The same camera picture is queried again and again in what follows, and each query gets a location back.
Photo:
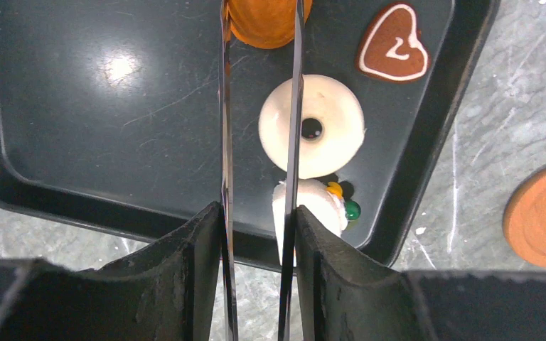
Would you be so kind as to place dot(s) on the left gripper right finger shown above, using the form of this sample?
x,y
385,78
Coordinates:
x,y
345,295

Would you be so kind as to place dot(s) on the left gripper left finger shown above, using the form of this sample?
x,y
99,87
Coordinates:
x,y
164,291

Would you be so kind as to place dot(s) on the metal food tongs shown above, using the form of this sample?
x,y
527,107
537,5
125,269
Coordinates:
x,y
290,215

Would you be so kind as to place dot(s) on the white glazed donut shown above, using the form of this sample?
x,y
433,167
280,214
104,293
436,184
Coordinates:
x,y
327,101

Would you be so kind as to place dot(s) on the brown heart cookie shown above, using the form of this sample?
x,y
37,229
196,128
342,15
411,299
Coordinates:
x,y
390,49

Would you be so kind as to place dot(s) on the orange round bun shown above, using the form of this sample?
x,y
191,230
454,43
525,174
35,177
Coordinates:
x,y
261,24

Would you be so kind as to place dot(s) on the black rectangular baking tray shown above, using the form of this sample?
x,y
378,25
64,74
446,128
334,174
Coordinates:
x,y
109,115

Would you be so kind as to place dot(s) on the orange round coaster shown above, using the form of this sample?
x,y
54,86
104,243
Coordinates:
x,y
524,220

